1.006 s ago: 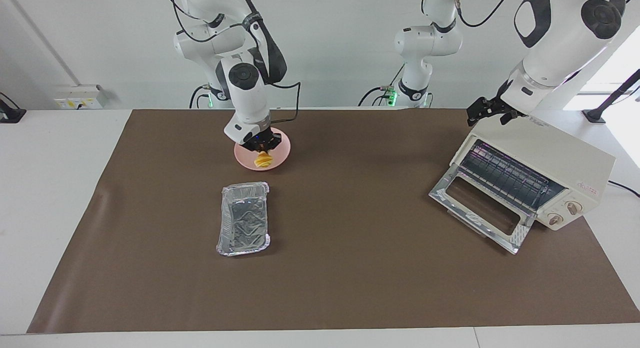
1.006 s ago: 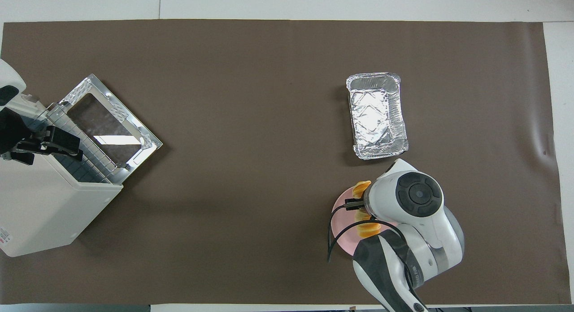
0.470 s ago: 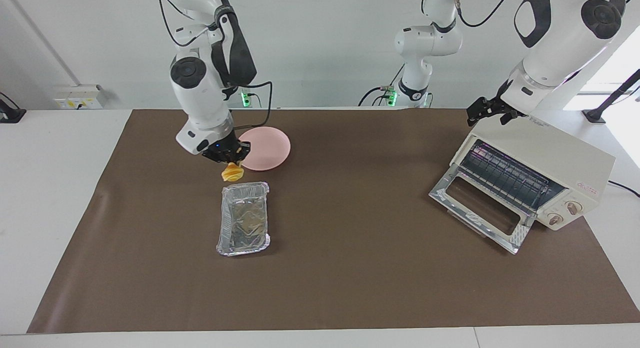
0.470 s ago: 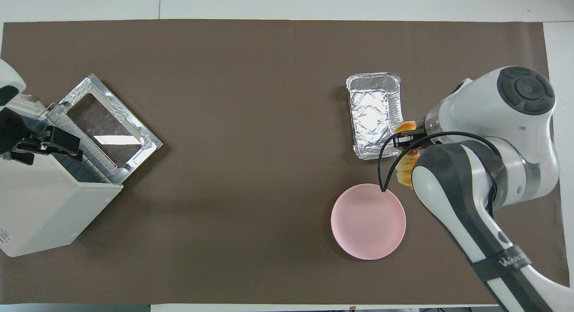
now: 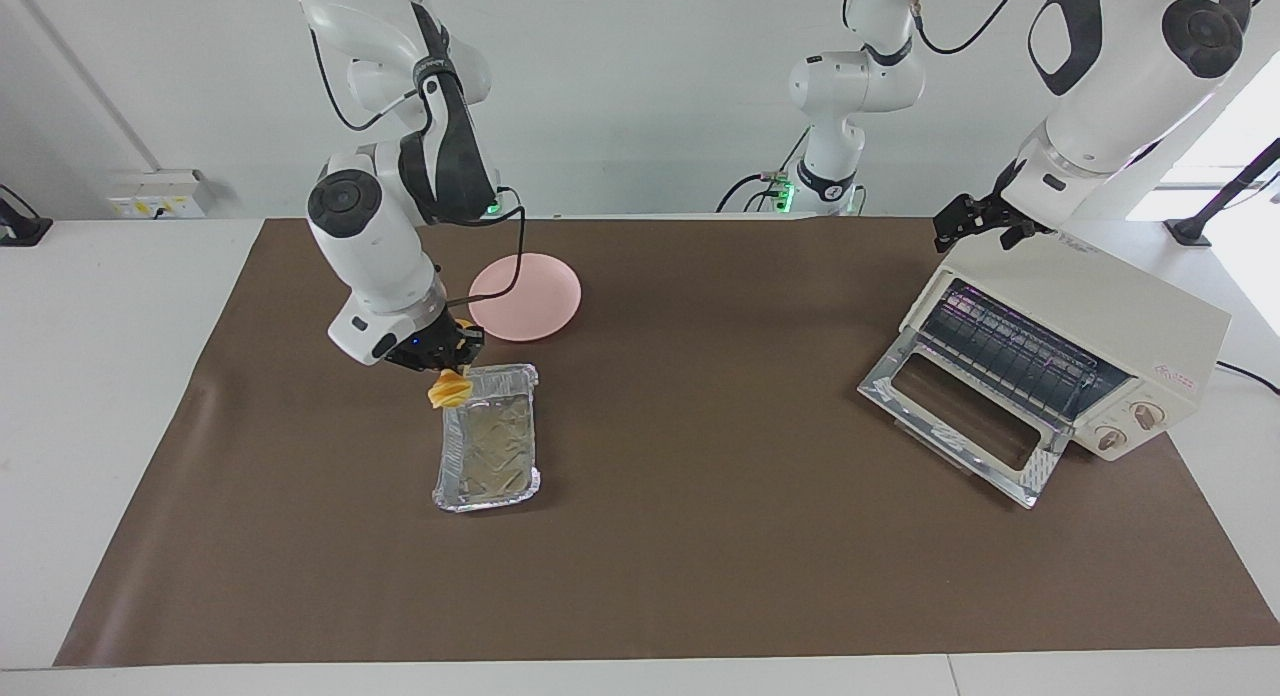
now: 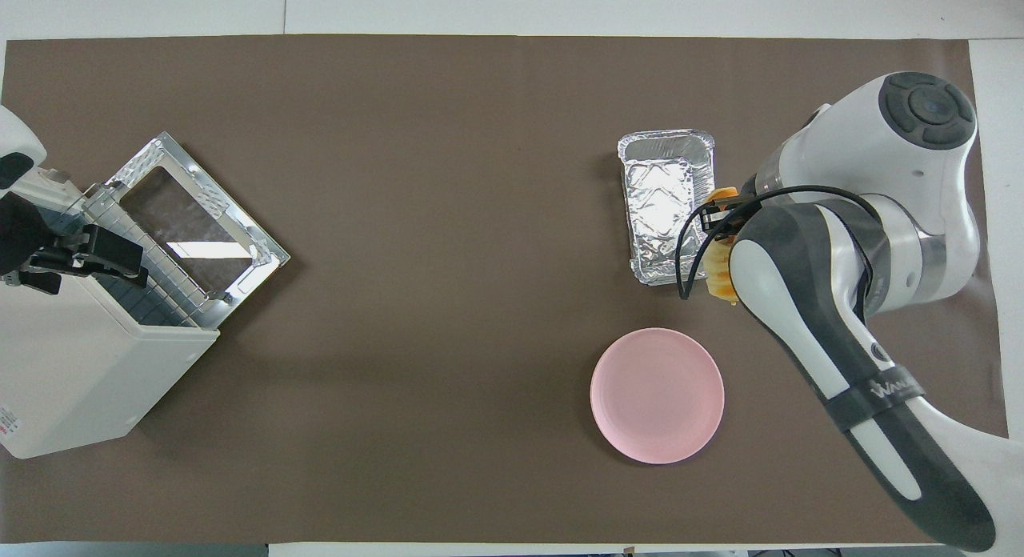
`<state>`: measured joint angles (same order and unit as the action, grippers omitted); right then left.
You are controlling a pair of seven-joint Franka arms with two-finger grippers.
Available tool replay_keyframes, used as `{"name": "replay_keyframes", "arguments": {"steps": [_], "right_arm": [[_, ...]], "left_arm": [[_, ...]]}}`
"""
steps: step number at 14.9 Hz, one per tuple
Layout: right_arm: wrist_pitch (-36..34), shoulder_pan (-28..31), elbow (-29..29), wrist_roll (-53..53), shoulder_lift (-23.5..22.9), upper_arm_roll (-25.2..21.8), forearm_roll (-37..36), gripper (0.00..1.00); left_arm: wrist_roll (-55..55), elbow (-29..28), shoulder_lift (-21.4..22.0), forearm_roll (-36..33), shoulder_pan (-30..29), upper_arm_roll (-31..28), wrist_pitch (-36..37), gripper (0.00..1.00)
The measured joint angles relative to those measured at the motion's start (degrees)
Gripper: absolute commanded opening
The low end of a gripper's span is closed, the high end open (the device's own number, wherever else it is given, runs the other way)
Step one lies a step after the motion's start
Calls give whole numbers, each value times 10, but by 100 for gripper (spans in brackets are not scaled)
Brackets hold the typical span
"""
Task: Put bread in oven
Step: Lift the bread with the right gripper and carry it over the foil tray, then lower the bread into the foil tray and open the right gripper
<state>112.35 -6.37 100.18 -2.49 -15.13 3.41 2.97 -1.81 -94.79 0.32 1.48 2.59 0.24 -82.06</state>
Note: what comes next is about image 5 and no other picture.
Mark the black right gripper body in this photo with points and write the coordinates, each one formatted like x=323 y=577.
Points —
x=430 y=344

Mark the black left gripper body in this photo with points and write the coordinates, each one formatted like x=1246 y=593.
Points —
x=995 y=214

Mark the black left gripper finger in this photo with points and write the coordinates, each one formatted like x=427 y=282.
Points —
x=1015 y=238
x=952 y=221

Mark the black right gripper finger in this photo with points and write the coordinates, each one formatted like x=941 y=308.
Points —
x=472 y=342
x=432 y=366

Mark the yellow twisted bread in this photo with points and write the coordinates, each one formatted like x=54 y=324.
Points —
x=448 y=391

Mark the aluminium foil tray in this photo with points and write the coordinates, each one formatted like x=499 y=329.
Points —
x=490 y=446

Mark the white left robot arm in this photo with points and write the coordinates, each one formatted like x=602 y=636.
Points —
x=1130 y=76

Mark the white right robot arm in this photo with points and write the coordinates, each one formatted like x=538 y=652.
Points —
x=380 y=246

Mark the metal oven rack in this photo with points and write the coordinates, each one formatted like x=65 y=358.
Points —
x=1010 y=351

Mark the cream toaster oven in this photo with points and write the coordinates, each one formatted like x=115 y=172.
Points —
x=1120 y=306

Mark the glass oven door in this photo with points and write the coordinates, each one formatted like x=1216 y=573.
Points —
x=900 y=401

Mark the cream oven knob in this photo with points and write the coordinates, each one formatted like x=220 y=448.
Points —
x=1110 y=439
x=1147 y=415

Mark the pink round plate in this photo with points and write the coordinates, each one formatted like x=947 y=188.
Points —
x=545 y=296

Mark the black pole stand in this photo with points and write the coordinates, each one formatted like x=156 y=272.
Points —
x=1225 y=191

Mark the brown table mat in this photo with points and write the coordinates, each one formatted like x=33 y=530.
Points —
x=700 y=556

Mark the black clamp stand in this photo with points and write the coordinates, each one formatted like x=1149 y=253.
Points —
x=20 y=228

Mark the white wall socket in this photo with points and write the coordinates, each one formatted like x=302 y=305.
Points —
x=150 y=201

